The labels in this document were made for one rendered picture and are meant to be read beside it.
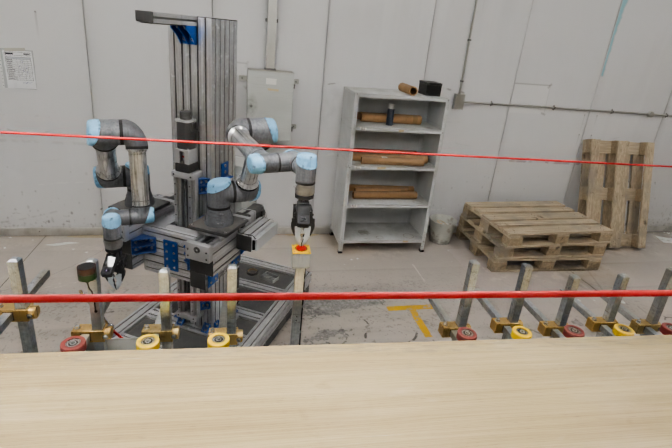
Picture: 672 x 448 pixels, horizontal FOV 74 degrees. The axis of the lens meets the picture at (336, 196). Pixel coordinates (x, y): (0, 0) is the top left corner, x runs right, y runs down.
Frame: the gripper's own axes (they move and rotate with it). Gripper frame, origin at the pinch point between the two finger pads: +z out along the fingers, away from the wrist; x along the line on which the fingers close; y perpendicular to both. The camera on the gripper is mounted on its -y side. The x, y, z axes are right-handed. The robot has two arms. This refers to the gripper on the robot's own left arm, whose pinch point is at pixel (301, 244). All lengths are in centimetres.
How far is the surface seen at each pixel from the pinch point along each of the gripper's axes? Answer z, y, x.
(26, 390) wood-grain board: 34, -34, 86
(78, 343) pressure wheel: 34, -13, 78
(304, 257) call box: 4.0, -3.5, -1.1
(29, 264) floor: 123, 203, 200
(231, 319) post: 33.0, -1.6, 26.0
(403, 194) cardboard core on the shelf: 66, 244, -127
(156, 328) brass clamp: 38, 0, 55
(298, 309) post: 28.8, -1.6, -0.5
